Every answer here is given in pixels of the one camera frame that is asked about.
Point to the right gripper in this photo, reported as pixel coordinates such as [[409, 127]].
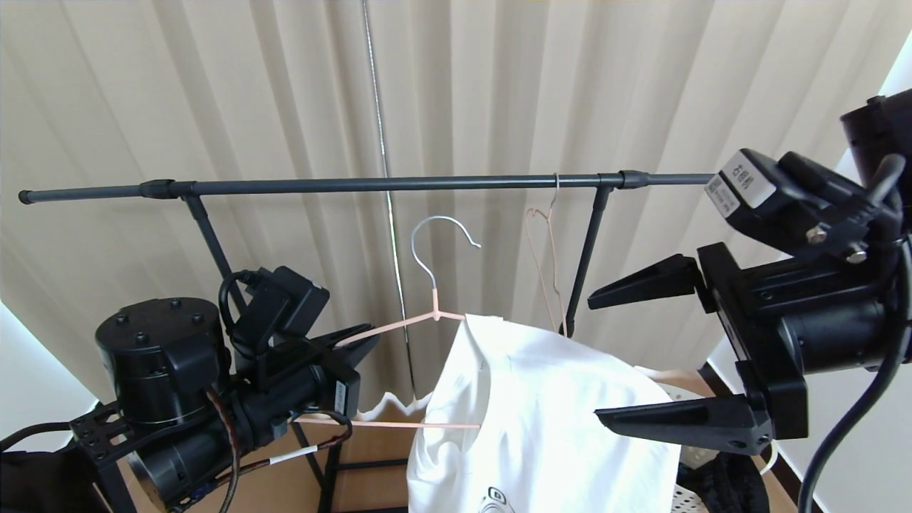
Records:
[[819, 320]]

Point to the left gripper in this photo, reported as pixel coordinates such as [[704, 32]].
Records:
[[285, 406]]

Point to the white printed t-shirt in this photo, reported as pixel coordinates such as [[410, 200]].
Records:
[[541, 413]]

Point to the pink clothes hanger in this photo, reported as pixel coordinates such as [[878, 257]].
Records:
[[531, 246], [434, 299]]

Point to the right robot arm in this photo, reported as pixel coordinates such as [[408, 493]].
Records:
[[883, 135]]

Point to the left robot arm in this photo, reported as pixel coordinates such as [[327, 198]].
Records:
[[160, 356]]

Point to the white laundry basket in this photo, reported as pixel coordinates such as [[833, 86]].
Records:
[[687, 499]]

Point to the black clothes rack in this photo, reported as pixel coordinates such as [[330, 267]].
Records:
[[285, 187]]

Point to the black garment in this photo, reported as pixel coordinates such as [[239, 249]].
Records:
[[727, 484]]

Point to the beige curtain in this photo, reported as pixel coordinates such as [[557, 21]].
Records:
[[214, 85]]

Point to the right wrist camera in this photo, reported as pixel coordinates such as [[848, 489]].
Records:
[[784, 199]]

